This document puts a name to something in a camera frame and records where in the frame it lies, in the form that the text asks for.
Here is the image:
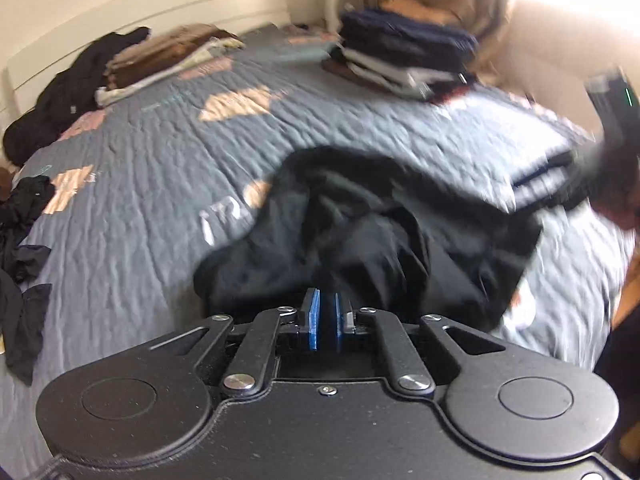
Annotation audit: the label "person's right hand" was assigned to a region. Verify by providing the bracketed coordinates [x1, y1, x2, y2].
[599, 179, 640, 233]

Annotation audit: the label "black thin garment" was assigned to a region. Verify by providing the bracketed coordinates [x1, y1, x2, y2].
[0, 270, 53, 386]
[0, 175, 57, 281]

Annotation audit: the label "stack of dark folded clothes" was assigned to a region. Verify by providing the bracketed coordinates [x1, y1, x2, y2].
[320, 7, 481, 103]

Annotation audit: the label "black jacket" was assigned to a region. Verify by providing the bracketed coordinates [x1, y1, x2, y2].
[2, 26, 151, 167]

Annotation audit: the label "beige curtain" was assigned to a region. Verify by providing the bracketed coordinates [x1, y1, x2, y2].
[450, 0, 512, 76]

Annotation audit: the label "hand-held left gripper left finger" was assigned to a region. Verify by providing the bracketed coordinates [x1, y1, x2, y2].
[147, 287, 323, 396]

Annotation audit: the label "stack of brown folded clothes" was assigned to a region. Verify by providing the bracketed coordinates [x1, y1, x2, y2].
[95, 24, 246, 108]

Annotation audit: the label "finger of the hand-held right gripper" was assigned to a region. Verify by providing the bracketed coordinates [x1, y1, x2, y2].
[562, 146, 607, 211]

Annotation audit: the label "black shorts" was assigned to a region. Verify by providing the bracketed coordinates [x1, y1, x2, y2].
[192, 145, 576, 343]

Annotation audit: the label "white box fan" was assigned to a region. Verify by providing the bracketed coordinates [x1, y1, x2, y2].
[324, 0, 381, 36]

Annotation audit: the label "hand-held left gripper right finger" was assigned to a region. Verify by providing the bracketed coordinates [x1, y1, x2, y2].
[330, 291, 507, 395]

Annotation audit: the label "grey patterned quilt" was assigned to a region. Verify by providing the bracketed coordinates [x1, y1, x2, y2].
[0, 25, 636, 461]

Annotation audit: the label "white headboard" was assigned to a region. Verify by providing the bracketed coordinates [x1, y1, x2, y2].
[0, 0, 292, 126]

